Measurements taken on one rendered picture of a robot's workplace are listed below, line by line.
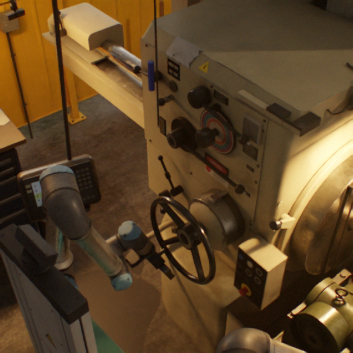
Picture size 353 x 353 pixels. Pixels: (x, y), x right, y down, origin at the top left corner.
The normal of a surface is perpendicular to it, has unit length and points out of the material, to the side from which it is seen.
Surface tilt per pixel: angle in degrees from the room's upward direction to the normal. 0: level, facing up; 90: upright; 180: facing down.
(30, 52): 90
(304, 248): 88
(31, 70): 90
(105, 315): 0
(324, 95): 0
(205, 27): 0
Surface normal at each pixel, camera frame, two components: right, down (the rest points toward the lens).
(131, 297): 0.00, -0.73
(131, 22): 0.63, 0.52
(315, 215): -0.65, -0.02
